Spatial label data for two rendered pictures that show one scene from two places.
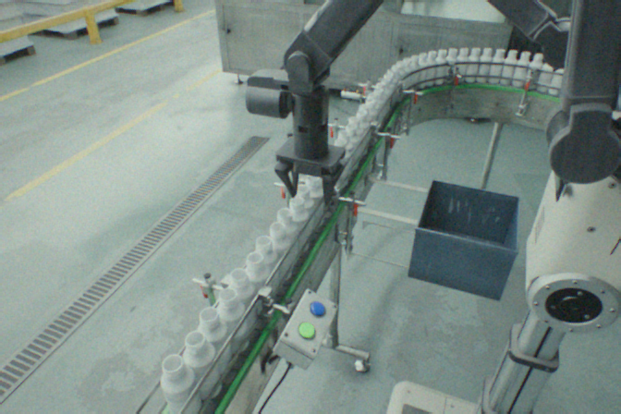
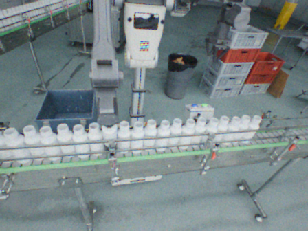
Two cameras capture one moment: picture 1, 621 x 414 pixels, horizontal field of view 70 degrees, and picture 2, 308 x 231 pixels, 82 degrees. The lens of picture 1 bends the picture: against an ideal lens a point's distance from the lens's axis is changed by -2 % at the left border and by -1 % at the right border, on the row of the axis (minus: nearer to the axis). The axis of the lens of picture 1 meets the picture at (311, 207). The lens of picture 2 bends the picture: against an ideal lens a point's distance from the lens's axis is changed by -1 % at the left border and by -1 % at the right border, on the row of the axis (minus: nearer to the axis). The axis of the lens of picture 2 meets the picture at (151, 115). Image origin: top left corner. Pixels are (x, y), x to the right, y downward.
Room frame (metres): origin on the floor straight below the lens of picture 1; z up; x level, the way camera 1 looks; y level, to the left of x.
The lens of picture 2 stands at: (1.31, 0.47, 1.68)
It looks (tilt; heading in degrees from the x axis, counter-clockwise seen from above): 41 degrees down; 232
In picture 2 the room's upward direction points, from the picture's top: 8 degrees clockwise
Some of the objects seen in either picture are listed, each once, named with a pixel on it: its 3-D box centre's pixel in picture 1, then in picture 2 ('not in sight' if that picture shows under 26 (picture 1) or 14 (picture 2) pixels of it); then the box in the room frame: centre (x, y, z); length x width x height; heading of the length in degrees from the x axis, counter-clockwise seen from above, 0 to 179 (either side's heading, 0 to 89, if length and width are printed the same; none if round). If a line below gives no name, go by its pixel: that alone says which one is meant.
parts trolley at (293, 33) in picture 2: not in sight; (282, 47); (-3.88, -1.35, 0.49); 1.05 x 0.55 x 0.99; 158
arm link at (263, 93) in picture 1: (285, 81); (237, 6); (0.66, 0.04, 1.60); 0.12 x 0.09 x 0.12; 69
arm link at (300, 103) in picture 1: (306, 104); (227, 14); (0.65, 0.01, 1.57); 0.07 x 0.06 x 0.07; 69
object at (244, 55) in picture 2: not in sight; (234, 50); (-1.42, -1.10, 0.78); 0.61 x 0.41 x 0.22; 165
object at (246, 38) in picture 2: not in sight; (240, 36); (-1.42, -1.10, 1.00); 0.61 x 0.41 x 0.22; 165
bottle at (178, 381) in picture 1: (180, 389); (249, 129); (0.47, 0.24, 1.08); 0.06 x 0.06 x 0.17
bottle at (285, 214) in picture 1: (286, 237); (162, 135); (0.91, 0.07, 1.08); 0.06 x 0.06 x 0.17
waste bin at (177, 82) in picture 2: not in sight; (179, 77); (-0.60, -1.38, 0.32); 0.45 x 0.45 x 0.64
